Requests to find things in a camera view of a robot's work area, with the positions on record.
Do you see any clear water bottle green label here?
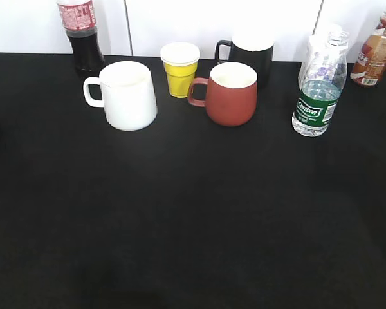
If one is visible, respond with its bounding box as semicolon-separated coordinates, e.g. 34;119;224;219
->
292;29;349;137

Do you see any red ceramic mug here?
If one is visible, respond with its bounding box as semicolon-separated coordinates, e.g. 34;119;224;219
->
187;62;258;127

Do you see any white blueberry milk carton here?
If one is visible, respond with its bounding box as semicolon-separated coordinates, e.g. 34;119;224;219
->
298;24;342;89

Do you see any brown coffee drink bottle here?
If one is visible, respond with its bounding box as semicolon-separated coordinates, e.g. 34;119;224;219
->
350;8;386;87

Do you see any white ceramic mug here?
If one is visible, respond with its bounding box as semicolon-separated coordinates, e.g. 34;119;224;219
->
82;61;158;131

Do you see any black ceramic mug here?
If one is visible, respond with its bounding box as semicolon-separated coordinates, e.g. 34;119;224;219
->
214;33;274;89

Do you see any yellow paper cup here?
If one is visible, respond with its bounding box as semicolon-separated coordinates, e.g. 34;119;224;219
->
160;42;200;98

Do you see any cola bottle red label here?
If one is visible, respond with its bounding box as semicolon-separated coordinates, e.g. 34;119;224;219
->
56;0;104;73

